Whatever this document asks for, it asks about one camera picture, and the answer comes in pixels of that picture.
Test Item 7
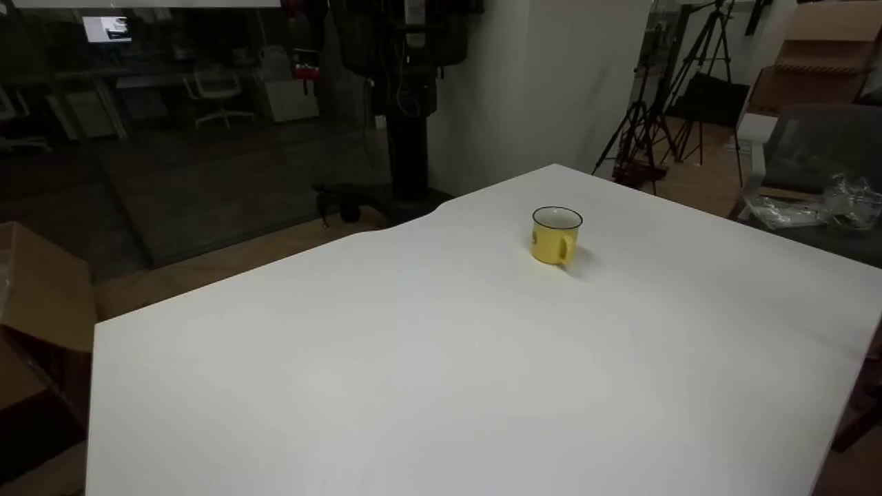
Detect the yellow enamel mug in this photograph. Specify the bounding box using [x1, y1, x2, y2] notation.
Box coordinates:
[529, 204, 585, 266]

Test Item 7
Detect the white paper table cover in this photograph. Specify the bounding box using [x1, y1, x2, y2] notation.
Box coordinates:
[85, 166, 882, 496]

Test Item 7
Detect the white office chair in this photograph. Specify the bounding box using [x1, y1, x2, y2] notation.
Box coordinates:
[184, 65, 253, 126]

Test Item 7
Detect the brown cardboard box left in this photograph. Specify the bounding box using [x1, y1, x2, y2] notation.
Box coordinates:
[0, 221, 98, 411]

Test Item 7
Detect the brown cardboard box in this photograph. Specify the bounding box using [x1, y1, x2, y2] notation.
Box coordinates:
[748, 0, 882, 116]
[0, 221, 98, 411]

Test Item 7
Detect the lit computer monitor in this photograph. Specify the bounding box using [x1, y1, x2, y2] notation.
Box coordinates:
[82, 17, 133, 43]

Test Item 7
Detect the crumpled clear plastic bag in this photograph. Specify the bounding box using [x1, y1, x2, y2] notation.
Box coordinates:
[748, 177, 882, 230]

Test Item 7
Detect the brown cardboard box right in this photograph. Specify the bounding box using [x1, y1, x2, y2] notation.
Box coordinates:
[748, 0, 882, 116]

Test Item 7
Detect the black pedestal stand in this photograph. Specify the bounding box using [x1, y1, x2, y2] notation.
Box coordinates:
[314, 0, 483, 222]

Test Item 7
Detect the black camera tripod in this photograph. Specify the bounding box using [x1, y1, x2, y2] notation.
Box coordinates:
[592, 0, 748, 188]

